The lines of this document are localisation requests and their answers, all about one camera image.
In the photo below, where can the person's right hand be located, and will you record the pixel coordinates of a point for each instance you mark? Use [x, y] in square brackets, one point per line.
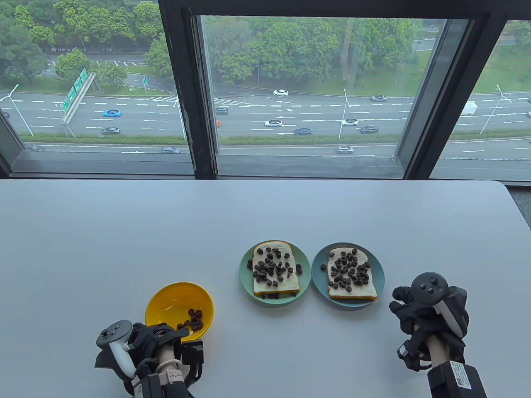
[408, 311]

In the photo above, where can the person's left hand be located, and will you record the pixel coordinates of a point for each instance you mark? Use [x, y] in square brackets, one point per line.
[145, 338]

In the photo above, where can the yellow bowl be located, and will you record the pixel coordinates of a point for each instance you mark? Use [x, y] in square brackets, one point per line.
[174, 298]

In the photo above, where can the heap of dried cranberries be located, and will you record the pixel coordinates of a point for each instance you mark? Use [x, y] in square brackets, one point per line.
[195, 317]

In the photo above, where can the white toast slice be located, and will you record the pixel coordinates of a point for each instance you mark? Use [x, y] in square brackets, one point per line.
[286, 286]
[352, 293]

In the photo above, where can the person's left forearm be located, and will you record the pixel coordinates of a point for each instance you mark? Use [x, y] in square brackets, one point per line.
[166, 352]

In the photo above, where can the beige wrist watch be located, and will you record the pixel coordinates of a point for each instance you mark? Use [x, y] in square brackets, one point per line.
[172, 369]

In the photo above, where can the black box with white label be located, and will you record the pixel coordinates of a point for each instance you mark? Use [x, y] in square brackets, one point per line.
[155, 385]
[456, 381]

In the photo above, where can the blue round plate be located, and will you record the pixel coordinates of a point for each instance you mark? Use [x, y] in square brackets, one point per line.
[379, 269]

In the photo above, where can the green round plate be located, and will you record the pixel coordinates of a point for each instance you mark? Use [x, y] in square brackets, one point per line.
[244, 277]

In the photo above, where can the green road sign gantry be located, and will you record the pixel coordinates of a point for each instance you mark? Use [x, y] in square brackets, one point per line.
[74, 93]

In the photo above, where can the small green road sign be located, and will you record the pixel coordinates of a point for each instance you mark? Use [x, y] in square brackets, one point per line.
[145, 82]

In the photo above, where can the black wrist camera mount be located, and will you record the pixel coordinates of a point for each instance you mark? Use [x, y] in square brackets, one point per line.
[193, 356]
[408, 354]

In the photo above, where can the white street lamp post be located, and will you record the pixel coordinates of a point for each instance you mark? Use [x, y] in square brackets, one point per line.
[493, 110]
[343, 112]
[18, 112]

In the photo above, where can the dark window frame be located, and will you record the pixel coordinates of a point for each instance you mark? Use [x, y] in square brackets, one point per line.
[182, 62]

